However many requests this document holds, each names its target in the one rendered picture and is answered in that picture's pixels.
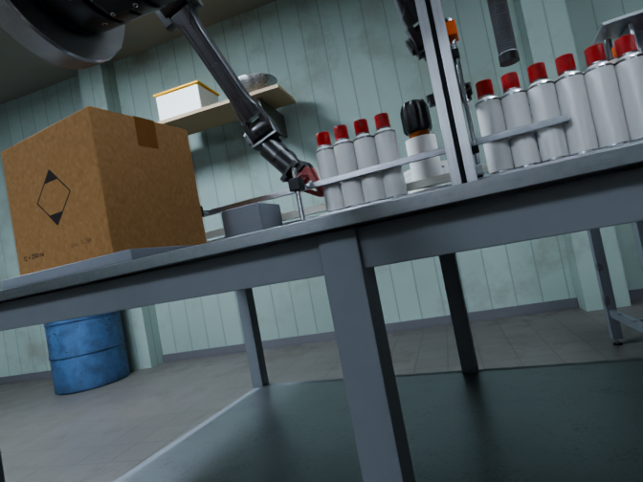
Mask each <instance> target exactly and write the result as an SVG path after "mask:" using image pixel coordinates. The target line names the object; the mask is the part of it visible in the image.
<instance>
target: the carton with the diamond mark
mask: <svg viewBox="0 0 643 482"><path fill-rule="evenodd" d="M1 156H2V162H3V167H4V174H5V180H6V186H7V192H8V198H9V204H10V211H11V221H12V228H13V234H14V240H15V247H16V252H17V258H18V265H19V271H20V275H24V274H31V273H35V272H39V271H44V270H48V269H51V268H55V267H59V266H63V265H67V264H71V263H75V262H79V261H82V260H86V259H90V258H94V257H98V256H103V255H107V254H110V253H114V252H121V251H125V250H129V249H140V248H156V247H171V246H186V245H200V244H204V243H207V239H206V234H205V229H204V223H203V218H202V212H201V207H200V202H199V196H198V190H197V185H196V180H195V174H194V169H193V163H192V158H191V153H190V147H189V142H188V131H187V130H186V129H182V128H178V127H174V126H170V125H166V124H162V123H158V122H154V120H147V119H143V118H139V117H135V116H133V117H131V116H127V115H124V114H120V113H116V112H112V111H108V110H104V109H100V108H97V107H93V106H86V107H85V108H83V109H81V110H79V111H77V112H76V113H74V114H72V115H71V116H69V117H67V118H65V119H63V120H60V121H58V122H57V123H55V124H53V125H51V126H49V127H47V128H45V129H43V130H41V131H40V132H38V133H36V134H34V135H32V136H30V137H29V138H27V139H26V140H24V141H22V142H19V143H17V144H15V145H13V146H12V147H10V148H8V149H6V150H4V151H2V152H1Z"/></svg>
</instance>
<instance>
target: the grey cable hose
mask: <svg viewBox="0 0 643 482"><path fill-rule="evenodd" d="M487 3H488V8H489V12H490V17H491V22H492V27H493V31H494V36H495V40H496V43H497V44H496V45H497V48H498V53H499V66H500V67H507V66H511V65H513V64H515V63H517V62H519V61H520V55H519V51H518V50H517V47H516V46H517V45H516V42H515V41H516V40H515V37H514V33H513V28H512V23H511V18H510V13H509V9H508V6H507V5H508V4H507V1H506V0H487Z"/></svg>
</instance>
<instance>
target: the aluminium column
mask: <svg viewBox="0 0 643 482"><path fill-rule="evenodd" d="M414 1H415V6H416V10H417V15H418V20H419V25H420V30H421V34H422V38H423V43H424V48H425V53H426V58H427V62H428V67H429V72H430V77H431V82H432V90H433V95H434V99H435V104H436V109H437V114H438V118H439V123H440V128H441V133H442V138H443V142H444V147H445V152H446V157H447V162H448V166H449V170H450V175H451V180H452V185H453V186H456V185H460V184H465V183H469V182H472V181H476V180H477V171H476V167H475V162H474V157H473V152H472V147H471V143H470V138H469V134H468V129H467V124H466V120H465V115H464V110H463V105H462V100H461V96H460V92H459V87H458V82H457V77H456V72H455V65H454V60H453V55H452V50H451V45H450V40H449V36H448V32H447V27H446V22H445V17H444V12H443V8H442V3H441V0H414Z"/></svg>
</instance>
